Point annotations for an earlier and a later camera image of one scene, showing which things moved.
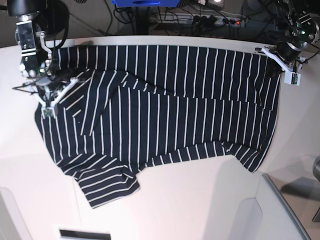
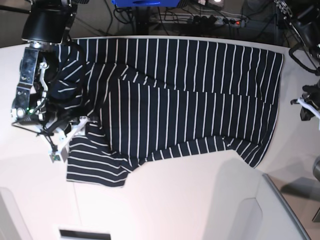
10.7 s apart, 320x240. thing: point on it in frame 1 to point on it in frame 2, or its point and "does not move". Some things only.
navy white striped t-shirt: (130, 104) does not move
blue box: (145, 3) does not move
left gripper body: (53, 83) to (56, 120)
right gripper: (290, 50) to (312, 94)
